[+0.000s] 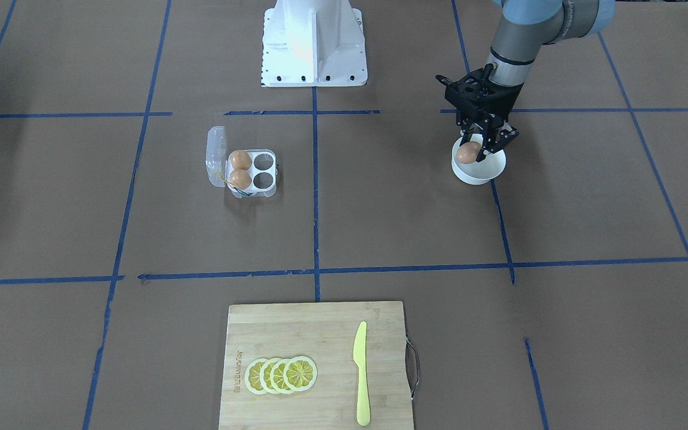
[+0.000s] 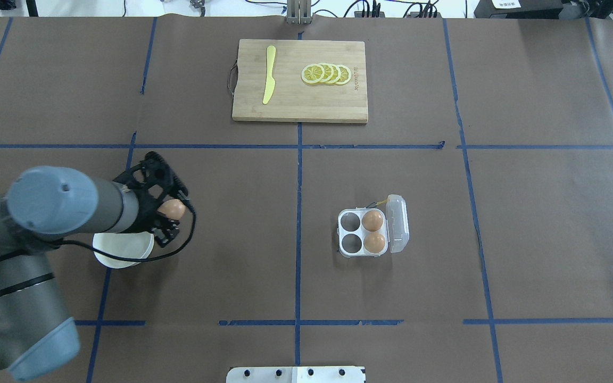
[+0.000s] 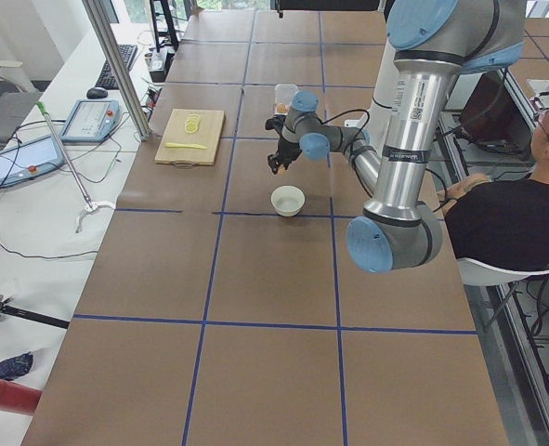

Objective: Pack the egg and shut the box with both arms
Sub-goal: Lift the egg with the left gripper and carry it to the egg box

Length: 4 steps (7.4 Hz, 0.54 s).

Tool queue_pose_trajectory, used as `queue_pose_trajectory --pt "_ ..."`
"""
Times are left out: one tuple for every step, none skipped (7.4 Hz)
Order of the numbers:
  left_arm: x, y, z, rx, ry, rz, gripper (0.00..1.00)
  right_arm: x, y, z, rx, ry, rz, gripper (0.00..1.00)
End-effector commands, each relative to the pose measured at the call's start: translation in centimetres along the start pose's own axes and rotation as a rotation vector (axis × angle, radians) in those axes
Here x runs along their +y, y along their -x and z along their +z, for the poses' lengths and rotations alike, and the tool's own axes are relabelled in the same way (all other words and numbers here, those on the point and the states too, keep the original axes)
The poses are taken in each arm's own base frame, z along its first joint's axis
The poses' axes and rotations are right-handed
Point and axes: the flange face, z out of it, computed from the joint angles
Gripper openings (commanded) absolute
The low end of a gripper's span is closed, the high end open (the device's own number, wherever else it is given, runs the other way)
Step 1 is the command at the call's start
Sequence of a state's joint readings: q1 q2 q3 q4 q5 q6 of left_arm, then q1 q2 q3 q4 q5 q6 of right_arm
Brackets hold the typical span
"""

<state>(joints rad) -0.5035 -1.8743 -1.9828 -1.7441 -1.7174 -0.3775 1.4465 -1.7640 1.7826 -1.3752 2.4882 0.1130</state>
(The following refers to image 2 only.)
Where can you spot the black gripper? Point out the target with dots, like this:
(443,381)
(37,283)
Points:
(146,213)

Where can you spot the brown egg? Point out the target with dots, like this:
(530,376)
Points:
(173,209)
(373,220)
(375,243)

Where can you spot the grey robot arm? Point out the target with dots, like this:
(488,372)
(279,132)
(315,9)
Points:
(43,207)

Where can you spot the clear plastic egg box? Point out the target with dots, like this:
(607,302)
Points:
(351,233)

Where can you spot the white bowl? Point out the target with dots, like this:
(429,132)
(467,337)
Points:
(127,246)

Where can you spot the lower horizontal blue tape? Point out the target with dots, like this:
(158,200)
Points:
(376,322)

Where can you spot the horizontal blue tape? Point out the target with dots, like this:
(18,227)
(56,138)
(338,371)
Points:
(376,322)
(438,146)

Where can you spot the bamboo cutting board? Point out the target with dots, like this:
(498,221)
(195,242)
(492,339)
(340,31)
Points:
(293,100)

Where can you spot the centre vertical blue tape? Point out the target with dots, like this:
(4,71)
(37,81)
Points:
(297,308)

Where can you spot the vertical blue tape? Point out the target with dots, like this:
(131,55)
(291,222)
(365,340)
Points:
(297,308)
(473,207)
(101,298)

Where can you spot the yellow plastic knife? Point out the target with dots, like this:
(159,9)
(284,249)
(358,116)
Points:
(269,87)

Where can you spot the left vertical blue tape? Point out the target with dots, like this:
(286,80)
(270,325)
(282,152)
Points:
(101,298)

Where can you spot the upper horizontal blue tape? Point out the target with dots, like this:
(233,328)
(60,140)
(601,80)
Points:
(438,146)

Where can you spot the front lemon slice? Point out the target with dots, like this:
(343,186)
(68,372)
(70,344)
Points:
(313,74)

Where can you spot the lemon slice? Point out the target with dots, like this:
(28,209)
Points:
(313,74)
(344,75)
(334,75)
(328,72)

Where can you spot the yellow rubber band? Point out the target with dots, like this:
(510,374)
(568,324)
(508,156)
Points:
(377,203)

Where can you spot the rear lemon slice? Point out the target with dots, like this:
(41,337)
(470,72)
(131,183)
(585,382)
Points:
(344,75)

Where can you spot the right vertical blue tape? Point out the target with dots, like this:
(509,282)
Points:
(473,207)

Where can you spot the black device top right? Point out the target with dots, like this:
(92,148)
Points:
(550,10)

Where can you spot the white metal base plate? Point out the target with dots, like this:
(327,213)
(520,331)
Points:
(336,373)

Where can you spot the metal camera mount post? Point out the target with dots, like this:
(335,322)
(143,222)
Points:
(299,12)

